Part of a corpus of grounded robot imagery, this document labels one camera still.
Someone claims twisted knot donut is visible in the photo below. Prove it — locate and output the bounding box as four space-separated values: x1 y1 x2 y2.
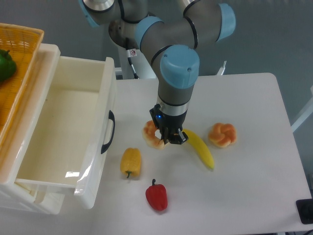
208 122 237 148

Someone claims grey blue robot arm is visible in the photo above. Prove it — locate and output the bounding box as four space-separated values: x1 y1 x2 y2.
79 0 236 144

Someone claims red bell pepper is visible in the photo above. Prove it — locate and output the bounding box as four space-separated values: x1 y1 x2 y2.
145 179 168 212

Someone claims black drawer handle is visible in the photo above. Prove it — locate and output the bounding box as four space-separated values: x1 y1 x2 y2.
100 110 115 154

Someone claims white frame leg right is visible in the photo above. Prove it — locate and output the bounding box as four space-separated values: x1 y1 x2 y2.
291 86 313 133

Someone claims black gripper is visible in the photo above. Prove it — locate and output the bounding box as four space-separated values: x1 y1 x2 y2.
149 104 189 145

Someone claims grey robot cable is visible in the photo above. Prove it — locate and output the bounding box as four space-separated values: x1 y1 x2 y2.
125 38 140 79

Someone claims yellow banana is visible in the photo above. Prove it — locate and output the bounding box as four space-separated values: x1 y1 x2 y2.
183 129 215 170

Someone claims white drawer cabinet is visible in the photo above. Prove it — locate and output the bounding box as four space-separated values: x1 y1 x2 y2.
0 44 64 214

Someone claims ring donut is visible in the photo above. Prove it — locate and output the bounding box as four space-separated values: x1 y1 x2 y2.
142 120 165 149

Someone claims white bracket behind table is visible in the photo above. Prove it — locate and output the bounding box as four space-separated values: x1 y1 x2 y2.
216 61 227 75

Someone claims green bell pepper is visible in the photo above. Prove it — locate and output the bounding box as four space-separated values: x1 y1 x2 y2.
0 49 17 82

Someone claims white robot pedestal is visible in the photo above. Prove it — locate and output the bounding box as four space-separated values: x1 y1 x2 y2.
115 46 156 79

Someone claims orange woven basket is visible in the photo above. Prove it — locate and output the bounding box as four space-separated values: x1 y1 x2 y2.
0 23 44 144

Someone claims yellow bell pepper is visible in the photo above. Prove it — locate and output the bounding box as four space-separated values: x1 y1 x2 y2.
120 148 141 178

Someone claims white upper drawer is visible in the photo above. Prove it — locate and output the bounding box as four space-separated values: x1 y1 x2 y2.
16 56 116 209

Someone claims black device at edge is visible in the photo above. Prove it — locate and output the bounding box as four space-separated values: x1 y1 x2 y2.
296 198 313 224

